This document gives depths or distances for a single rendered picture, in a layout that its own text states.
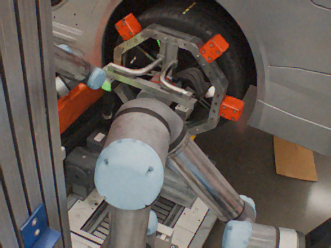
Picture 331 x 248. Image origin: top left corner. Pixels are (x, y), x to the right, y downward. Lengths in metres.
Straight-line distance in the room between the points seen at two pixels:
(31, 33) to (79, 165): 1.53
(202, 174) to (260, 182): 1.86
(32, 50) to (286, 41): 1.20
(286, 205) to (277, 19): 1.38
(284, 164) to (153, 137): 2.24
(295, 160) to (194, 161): 2.14
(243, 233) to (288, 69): 0.98
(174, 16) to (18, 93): 1.22
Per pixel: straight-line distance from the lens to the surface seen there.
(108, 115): 1.81
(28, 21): 0.61
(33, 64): 0.65
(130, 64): 2.03
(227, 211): 0.97
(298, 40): 1.65
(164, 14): 1.79
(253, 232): 0.87
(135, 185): 0.69
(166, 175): 2.31
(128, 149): 0.67
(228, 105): 1.77
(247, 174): 2.74
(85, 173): 2.11
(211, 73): 1.71
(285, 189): 2.75
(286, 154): 2.98
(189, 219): 2.32
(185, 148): 0.85
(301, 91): 1.75
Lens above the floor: 1.94
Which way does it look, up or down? 41 degrees down
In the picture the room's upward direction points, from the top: 8 degrees clockwise
